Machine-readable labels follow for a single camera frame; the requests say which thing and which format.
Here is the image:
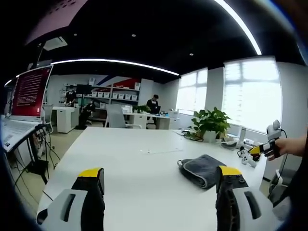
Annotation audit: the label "bright window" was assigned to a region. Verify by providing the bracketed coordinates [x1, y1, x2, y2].
[222, 55, 283, 134]
[176, 67, 209, 116]

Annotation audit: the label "white cylinder bottle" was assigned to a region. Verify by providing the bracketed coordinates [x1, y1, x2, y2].
[239, 126, 247, 145]

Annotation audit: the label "person's right hand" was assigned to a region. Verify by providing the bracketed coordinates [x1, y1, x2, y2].
[267, 139, 290, 161]

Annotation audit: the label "ceiling air vent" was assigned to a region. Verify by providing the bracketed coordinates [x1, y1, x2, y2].
[44, 36, 68, 51]

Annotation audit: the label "red screen monitor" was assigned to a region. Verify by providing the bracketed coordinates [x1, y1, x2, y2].
[11, 64, 54, 116]

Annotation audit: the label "white game controller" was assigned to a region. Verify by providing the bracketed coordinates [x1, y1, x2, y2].
[236, 147, 251, 158]
[241, 155, 257, 168]

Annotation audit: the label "grey towel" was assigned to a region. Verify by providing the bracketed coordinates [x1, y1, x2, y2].
[177, 154, 228, 190]

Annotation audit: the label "white office desk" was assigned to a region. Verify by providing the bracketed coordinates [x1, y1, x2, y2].
[122, 111, 172, 130]

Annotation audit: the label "white cabinet desk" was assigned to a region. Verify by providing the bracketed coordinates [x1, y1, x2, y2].
[51, 105, 80, 134]

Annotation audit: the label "shelf with white bins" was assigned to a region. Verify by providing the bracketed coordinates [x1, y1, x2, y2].
[90, 83, 141, 109]

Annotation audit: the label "person's dark clothing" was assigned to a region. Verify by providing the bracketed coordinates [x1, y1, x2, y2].
[271, 154, 308, 223]

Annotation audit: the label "white office chair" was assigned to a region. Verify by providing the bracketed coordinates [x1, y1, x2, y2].
[104, 103, 143, 129]

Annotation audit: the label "small green desk plant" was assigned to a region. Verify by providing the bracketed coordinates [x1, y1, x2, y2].
[132, 104, 152, 114]

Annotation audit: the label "black monitor stand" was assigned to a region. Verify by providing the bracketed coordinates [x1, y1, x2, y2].
[14, 125, 57, 186]

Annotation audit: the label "long ceiling light strip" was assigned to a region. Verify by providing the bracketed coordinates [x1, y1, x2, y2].
[213, 0, 263, 56]
[51, 57, 181, 78]

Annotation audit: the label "green potted plant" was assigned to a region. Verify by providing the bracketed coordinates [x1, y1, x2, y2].
[191, 106, 232, 143]

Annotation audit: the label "black screen on stand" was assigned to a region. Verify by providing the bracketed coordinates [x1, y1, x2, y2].
[76, 84, 93, 96]

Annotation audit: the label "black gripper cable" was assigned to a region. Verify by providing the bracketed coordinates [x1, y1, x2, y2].
[268, 128, 289, 196]

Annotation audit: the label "black cables on table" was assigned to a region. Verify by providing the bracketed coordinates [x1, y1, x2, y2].
[181, 128, 205, 142]

